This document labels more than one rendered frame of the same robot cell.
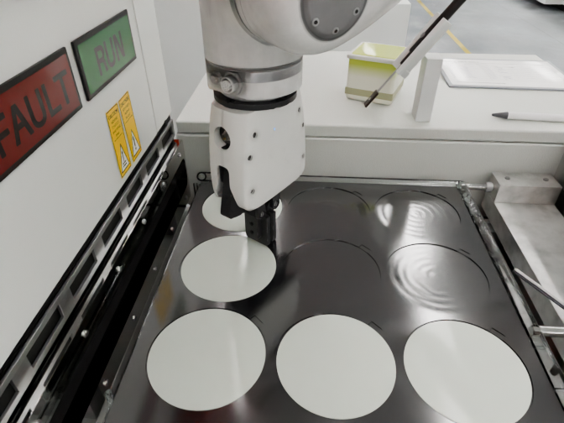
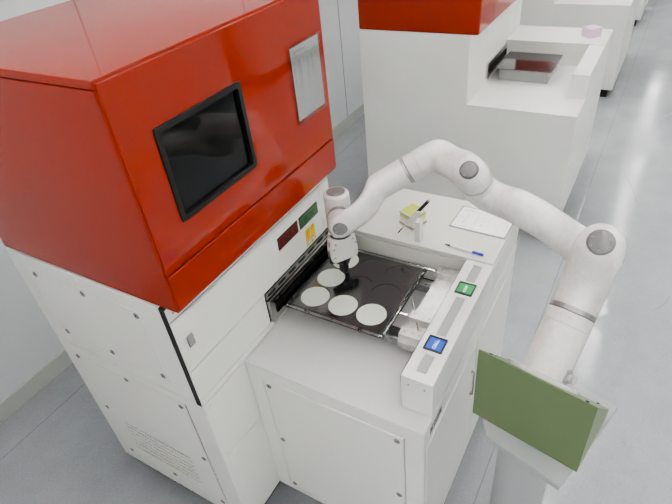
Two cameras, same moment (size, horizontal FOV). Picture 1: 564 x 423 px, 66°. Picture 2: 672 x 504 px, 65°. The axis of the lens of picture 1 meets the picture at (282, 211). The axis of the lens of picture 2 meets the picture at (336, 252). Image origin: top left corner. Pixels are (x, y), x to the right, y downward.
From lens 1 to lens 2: 146 cm
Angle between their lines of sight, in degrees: 24
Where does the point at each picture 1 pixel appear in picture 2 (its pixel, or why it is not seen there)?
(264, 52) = not seen: hidden behind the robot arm
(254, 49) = not seen: hidden behind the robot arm
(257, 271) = (337, 280)
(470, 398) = (366, 319)
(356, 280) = (362, 289)
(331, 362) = (341, 304)
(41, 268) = (283, 267)
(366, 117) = (398, 236)
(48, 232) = (286, 259)
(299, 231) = (357, 272)
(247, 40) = not seen: hidden behind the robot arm
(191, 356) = (311, 295)
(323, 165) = (382, 250)
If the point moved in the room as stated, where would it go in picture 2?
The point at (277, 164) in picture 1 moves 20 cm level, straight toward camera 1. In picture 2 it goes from (344, 252) to (318, 288)
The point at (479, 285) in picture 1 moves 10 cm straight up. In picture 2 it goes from (395, 299) to (394, 276)
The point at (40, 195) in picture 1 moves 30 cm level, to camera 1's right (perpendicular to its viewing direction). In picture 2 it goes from (286, 252) to (367, 270)
